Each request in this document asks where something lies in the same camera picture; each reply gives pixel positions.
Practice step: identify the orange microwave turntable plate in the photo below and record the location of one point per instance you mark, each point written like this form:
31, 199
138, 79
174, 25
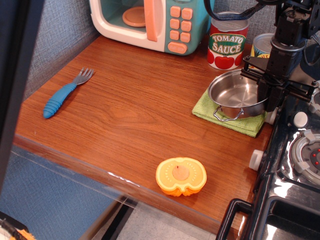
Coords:
134, 17

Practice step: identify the black toy stove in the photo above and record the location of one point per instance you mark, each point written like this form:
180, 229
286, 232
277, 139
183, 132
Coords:
286, 203

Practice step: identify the blue handled fork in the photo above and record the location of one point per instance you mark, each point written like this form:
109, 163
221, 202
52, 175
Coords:
56, 101

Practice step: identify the tomato sauce can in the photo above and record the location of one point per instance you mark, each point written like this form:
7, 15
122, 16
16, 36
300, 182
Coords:
226, 43

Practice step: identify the toy microwave oven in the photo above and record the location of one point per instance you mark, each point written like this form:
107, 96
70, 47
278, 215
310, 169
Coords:
169, 26

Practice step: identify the white stove knob middle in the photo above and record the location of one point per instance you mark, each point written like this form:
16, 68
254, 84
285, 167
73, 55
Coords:
271, 116

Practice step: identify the pineapple slices can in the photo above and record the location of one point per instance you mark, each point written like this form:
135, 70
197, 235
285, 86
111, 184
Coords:
261, 46

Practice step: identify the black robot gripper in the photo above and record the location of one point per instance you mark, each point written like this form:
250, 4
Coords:
294, 73

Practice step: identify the stainless steel pot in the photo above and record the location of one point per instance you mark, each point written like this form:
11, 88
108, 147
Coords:
236, 97

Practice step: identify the green folded cloth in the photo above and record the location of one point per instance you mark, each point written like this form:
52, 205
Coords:
205, 108

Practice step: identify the orange toy pumpkin half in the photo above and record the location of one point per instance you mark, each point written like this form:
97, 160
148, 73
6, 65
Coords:
181, 176

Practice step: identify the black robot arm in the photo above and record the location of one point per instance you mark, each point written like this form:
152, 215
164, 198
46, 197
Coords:
296, 21

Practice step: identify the white stove knob front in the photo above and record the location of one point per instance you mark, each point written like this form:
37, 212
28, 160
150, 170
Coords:
256, 159

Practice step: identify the white stove knob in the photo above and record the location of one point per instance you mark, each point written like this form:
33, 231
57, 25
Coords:
271, 116
256, 159

